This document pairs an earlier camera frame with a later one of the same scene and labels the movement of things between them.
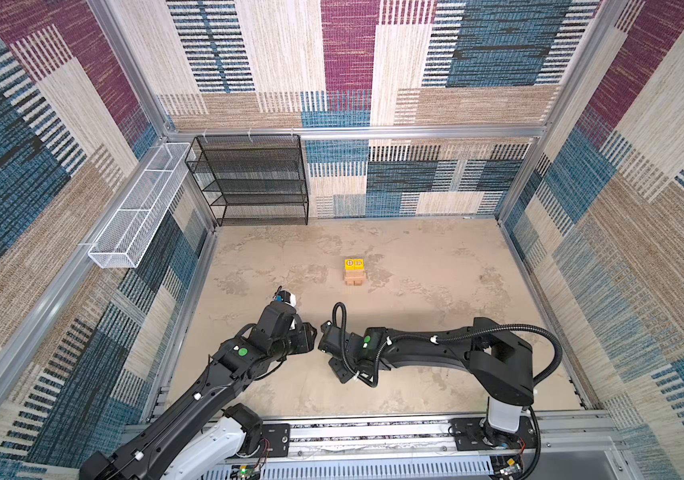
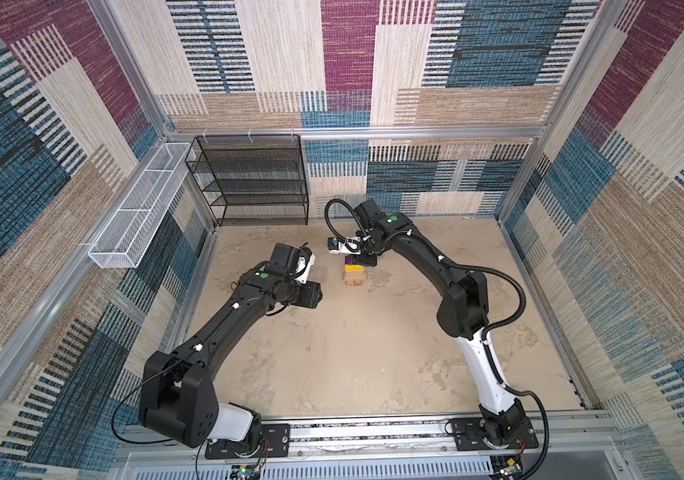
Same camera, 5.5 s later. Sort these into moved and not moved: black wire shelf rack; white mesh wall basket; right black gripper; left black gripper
Moved: left black gripper; right black gripper
Not moved: white mesh wall basket; black wire shelf rack
